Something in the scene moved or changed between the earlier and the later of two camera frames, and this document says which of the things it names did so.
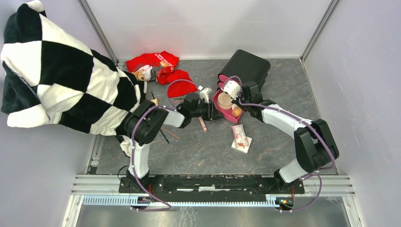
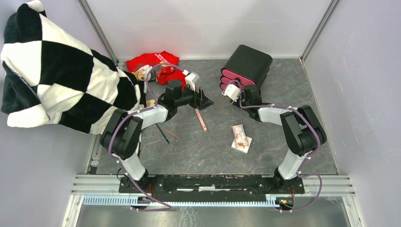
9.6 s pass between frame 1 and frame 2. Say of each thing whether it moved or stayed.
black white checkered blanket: stayed
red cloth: stayed
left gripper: moved
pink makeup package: stayed
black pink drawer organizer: moved
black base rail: stayed
